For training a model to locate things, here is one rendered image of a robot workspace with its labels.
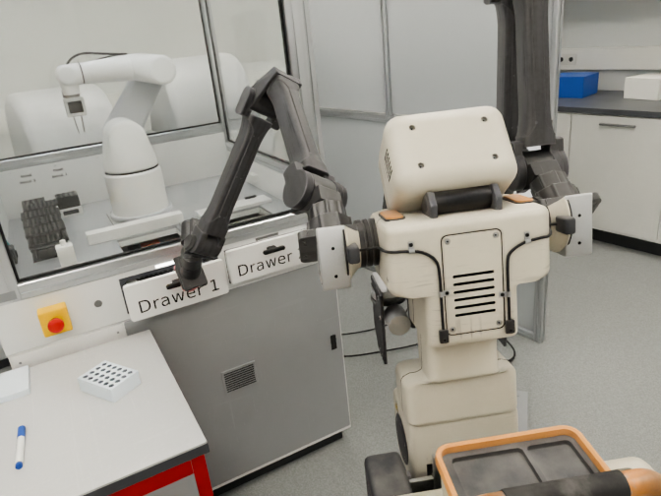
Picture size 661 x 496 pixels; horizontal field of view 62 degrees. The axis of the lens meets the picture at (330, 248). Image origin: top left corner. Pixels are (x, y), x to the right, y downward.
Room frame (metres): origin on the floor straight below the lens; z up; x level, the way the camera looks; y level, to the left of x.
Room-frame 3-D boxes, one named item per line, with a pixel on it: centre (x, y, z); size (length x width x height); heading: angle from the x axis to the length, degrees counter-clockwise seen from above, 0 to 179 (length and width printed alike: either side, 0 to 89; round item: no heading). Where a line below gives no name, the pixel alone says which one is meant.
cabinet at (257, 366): (1.96, 0.65, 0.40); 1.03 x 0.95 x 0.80; 117
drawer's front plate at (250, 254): (1.65, 0.19, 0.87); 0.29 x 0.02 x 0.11; 117
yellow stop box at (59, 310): (1.35, 0.76, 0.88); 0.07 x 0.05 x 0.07; 117
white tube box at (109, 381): (1.17, 0.58, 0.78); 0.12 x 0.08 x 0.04; 58
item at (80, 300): (1.96, 0.66, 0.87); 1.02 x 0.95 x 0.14; 117
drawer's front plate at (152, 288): (1.46, 0.45, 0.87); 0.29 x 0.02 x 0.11; 117
